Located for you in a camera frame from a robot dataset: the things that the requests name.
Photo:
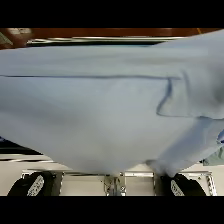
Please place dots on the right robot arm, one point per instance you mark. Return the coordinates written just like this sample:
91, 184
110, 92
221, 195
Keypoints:
181, 186

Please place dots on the pale green garment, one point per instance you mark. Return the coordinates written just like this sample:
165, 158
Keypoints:
215, 157

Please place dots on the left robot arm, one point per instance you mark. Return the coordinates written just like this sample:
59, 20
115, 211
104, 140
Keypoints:
31, 185

